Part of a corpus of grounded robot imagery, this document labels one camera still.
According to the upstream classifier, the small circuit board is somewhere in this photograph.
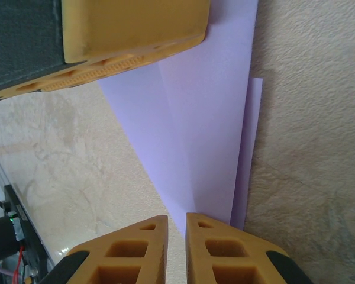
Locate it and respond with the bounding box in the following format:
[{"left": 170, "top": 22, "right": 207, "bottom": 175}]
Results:
[{"left": 5, "top": 211, "right": 24, "bottom": 241}]

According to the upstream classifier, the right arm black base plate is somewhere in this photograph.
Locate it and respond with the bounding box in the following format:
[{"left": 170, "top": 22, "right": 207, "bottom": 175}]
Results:
[{"left": 4, "top": 183, "right": 56, "bottom": 284}]

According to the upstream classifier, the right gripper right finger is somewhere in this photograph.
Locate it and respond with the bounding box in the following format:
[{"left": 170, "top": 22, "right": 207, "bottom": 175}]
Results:
[{"left": 185, "top": 212, "right": 313, "bottom": 284}]

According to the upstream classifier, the red wire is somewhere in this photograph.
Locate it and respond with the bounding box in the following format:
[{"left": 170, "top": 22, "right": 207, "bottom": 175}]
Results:
[{"left": 14, "top": 245, "right": 27, "bottom": 284}]

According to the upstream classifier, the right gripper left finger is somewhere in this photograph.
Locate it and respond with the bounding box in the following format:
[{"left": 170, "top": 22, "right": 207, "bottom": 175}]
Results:
[{"left": 49, "top": 215, "right": 169, "bottom": 284}]

